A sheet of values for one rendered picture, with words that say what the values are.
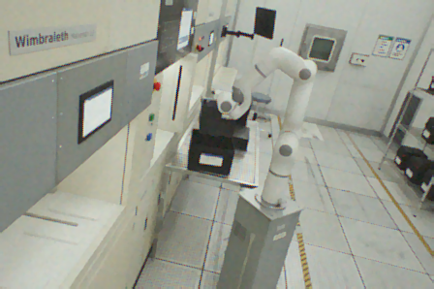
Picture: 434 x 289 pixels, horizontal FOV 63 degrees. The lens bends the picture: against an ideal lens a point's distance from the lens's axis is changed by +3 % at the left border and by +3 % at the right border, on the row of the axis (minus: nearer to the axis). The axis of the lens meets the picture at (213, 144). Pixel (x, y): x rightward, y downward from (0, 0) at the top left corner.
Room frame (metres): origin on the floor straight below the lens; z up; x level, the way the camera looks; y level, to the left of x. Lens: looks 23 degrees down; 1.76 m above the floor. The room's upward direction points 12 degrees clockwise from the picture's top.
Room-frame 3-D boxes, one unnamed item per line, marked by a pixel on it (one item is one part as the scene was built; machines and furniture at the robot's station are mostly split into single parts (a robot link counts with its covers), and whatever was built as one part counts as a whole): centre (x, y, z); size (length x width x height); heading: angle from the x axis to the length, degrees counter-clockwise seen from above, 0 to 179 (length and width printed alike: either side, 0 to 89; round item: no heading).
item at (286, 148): (1.73, -0.38, 1.07); 0.19 x 0.12 x 0.24; 167
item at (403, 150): (4.35, -2.51, 0.31); 0.30 x 0.28 x 0.26; 175
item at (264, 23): (3.86, -0.11, 1.57); 0.53 x 0.40 x 0.36; 87
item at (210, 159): (2.09, 0.01, 0.85); 0.28 x 0.28 x 0.17; 7
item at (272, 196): (1.76, -0.39, 0.85); 0.19 x 0.19 x 0.18
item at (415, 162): (3.98, -2.49, 0.31); 0.30 x 0.28 x 0.26; 177
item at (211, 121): (2.09, 0.01, 1.12); 0.24 x 0.20 x 0.32; 97
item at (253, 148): (2.56, -0.06, 0.38); 1.30 x 0.60 x 0.76; 177
